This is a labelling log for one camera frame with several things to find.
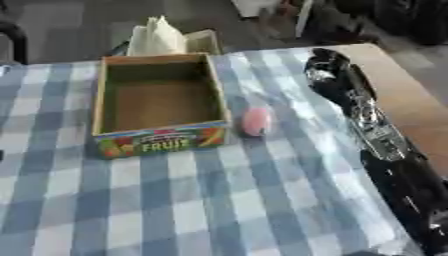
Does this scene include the white chair frame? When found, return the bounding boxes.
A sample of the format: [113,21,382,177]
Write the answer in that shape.
[229,0,317,38]

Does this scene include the pink oval toy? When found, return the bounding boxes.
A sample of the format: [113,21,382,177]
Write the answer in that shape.
[239,106,273,138]

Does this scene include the white tissue paper stack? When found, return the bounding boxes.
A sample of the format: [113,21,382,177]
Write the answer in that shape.
[126,15,224,57]

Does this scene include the cardboard box with colourful print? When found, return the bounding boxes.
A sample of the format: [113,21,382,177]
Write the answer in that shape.
[91,52,233,160]

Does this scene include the black chair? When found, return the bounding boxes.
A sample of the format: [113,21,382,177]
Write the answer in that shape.
[0,20,30,66]

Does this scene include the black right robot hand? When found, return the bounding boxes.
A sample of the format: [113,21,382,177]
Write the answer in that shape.
[302,47,378,114]

